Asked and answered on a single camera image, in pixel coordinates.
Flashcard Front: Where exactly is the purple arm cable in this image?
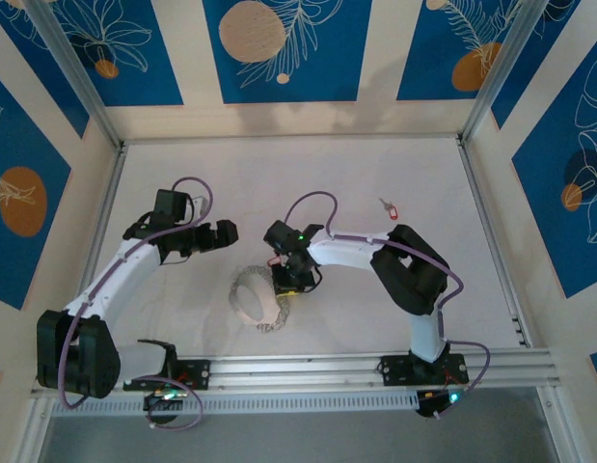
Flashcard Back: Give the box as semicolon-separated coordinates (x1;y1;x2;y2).
284;191;492;420
56;176;215;430

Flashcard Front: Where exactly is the aluminium table rear rail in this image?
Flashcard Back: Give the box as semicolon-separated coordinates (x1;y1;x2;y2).
119;134;466;146

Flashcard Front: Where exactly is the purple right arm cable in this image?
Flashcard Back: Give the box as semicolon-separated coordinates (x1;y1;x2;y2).
284;191;492;420

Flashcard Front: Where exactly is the left controller board green light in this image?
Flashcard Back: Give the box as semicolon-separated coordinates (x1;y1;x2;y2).
142;388;189;412

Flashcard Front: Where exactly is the aluminium table side rail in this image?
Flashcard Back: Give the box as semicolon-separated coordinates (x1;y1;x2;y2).
56;142;130;361
455;137;534;349

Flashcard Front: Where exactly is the aluminium frame post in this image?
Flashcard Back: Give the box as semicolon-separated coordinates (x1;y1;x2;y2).
13;393;56;463
22;0;124;151
536;385;572;463
459;0;555;146

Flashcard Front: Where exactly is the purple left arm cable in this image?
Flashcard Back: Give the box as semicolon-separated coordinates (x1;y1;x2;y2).
56;176;215;430

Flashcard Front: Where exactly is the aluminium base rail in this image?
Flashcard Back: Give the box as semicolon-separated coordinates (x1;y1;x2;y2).
30;346;560;397

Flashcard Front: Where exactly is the grey slotted cable duct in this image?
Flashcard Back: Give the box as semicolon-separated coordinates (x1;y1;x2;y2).
50;389;421;419

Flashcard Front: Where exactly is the aluminium lower frame post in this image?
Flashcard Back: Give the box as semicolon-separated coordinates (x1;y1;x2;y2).
13;393;56;463
536;385;572;463

